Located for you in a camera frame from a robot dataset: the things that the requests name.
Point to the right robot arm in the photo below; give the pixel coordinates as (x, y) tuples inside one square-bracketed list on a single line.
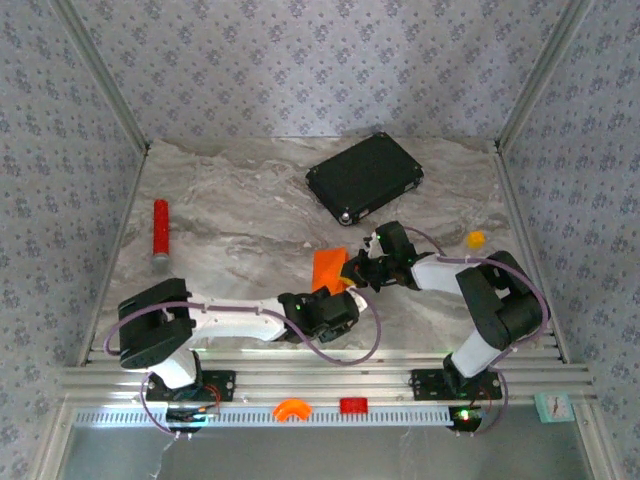
[(500, 310)]

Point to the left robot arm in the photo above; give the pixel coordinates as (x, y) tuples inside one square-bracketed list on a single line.
[(225, 322)]

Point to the teal square clock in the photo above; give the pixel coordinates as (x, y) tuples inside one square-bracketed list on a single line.
[(554, 407)]

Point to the black hard case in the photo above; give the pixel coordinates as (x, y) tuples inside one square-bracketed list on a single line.
[(365, 177)]

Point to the small yellow cube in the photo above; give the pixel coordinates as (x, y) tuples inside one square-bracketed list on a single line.
[(476, 240)]

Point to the red rectangular block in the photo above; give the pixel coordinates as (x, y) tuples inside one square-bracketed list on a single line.
[(354, 405)]

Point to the orange curved plastic piece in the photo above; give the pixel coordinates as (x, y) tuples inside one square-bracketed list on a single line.
[(292, 407)]

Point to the red glitter cylinder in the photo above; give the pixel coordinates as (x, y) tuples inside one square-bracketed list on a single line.
[(161, 225)]

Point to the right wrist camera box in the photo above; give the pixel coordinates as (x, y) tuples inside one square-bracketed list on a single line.
[(395, 242)]

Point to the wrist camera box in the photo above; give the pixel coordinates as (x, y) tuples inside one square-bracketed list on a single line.
[(300, 307), (395, 242)]

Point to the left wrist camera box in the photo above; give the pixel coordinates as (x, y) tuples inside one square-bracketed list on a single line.
[(300, 307)]

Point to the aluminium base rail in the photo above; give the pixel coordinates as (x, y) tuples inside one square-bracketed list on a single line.
[(320, 380)]

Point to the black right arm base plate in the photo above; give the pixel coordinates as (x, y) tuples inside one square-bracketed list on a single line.
[(425, 385)]

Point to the aluminium side rail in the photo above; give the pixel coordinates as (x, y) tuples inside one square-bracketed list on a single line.
[(118, 250), (525, 250)]

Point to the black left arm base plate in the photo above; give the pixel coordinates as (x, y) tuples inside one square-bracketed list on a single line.
[(222, 386)]

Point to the aluminium frame post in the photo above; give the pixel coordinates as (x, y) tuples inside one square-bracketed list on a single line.
[(102, 75), (541, 75)]

